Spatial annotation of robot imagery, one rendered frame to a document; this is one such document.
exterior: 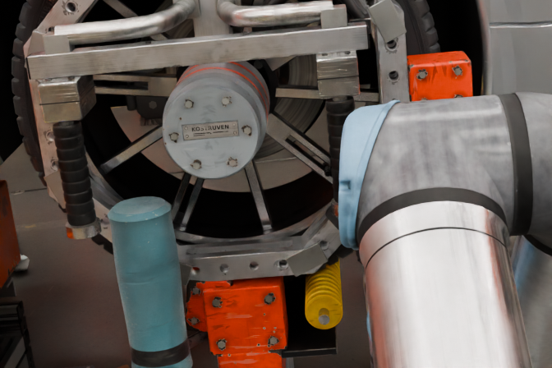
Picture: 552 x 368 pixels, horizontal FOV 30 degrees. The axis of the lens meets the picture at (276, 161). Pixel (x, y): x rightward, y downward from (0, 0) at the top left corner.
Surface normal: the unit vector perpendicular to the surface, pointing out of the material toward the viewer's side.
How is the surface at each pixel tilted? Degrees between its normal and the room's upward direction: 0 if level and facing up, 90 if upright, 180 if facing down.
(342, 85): 90
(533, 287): 119
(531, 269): 114
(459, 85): 90
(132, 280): 90
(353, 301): 0
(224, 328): 90
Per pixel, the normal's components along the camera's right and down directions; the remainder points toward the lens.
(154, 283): 0.29, 0.25
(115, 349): -0.10, -0.95
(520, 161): -0.05, 0.00
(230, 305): -0.04, 0.29
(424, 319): -0.47, -0.55
